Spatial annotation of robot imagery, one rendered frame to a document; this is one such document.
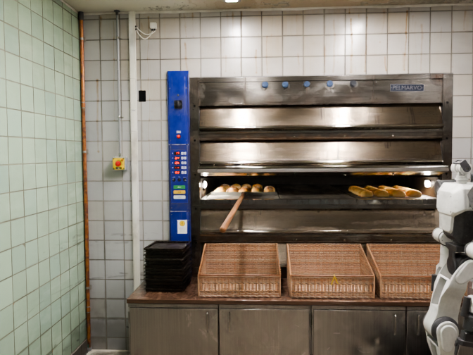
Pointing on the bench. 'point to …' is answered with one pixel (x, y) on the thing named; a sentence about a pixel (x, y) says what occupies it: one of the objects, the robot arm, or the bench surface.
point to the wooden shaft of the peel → (231, 214)
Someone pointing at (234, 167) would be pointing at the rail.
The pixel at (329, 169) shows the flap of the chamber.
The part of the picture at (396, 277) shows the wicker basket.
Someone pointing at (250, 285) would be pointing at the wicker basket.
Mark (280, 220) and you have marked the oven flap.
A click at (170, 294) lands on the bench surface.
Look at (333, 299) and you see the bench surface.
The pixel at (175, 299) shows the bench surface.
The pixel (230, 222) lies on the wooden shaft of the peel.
